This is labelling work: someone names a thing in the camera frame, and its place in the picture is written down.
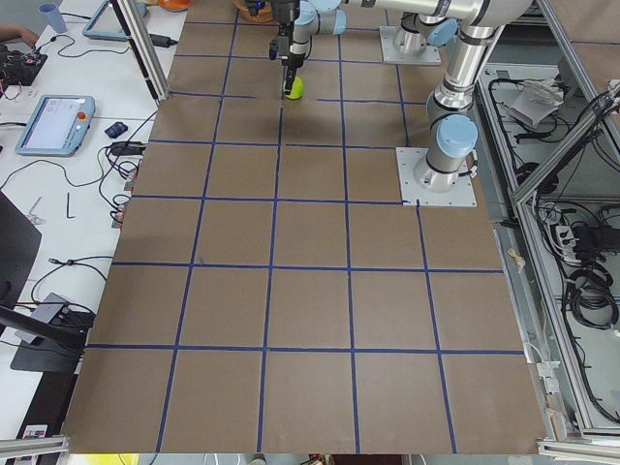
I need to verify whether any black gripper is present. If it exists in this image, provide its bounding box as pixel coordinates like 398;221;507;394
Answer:
269;14;310;95

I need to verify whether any green apple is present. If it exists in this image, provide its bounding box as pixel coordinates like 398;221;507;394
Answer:
285;77;305;100

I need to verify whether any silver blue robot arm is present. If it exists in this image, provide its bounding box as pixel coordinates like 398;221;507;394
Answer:
268;1;347;98
353;1;530;193

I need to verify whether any woven wicker basket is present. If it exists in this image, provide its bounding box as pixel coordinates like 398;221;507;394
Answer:
233;0;274;23

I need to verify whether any small blue black device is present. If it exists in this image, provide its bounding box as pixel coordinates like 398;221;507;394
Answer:
105;121;128;139

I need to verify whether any teach pendant tablet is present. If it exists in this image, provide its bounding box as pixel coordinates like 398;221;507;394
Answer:
15;94;96;158
82;1;127;42

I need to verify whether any blue plastic cup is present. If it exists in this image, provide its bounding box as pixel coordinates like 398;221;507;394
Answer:
39;3;67;34

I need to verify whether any black allen key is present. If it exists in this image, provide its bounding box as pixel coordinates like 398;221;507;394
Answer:
66;192;76;219

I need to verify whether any white power strip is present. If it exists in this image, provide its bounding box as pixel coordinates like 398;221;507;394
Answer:
551;224;581;265

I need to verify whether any grey usb hub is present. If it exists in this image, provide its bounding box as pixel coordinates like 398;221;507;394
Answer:
31;293;69;324

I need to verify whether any black power adapter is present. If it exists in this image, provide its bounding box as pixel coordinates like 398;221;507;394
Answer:
573;226;611;252

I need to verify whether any black monitor stand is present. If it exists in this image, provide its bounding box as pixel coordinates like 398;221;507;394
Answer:
1;196;95;373

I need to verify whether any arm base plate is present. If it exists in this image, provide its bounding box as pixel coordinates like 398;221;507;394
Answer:
379;26;442;66
395;147;477;208

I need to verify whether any aluminium frame post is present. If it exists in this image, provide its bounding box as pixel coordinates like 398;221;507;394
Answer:
110;0;170;102

